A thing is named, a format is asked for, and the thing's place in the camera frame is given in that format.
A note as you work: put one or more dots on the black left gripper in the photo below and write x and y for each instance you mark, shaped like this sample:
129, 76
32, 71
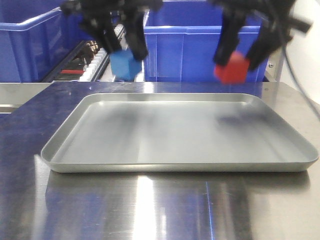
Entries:
97, 22

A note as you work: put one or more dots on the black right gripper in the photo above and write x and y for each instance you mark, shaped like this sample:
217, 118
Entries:
273, 34

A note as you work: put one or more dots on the blue cube block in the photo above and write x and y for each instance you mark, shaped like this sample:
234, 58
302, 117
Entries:
124, 66

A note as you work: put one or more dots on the red cube block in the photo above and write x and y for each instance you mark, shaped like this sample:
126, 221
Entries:
235, 71

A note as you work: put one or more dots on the blue plastic bin right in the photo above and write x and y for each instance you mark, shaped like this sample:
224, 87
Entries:
182, 38

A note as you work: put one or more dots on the blue plastic bin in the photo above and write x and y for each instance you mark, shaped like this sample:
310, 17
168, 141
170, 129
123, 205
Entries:
182, 38
35, 37

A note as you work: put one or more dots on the blue plastic bin left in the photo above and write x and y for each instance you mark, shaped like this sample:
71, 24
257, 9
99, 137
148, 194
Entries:
35, 37

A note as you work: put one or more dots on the silver metal tray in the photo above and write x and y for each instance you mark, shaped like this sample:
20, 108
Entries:
176, 132

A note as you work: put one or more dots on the perforated steel shelf post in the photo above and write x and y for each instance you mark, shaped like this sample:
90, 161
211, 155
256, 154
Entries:
274, 67

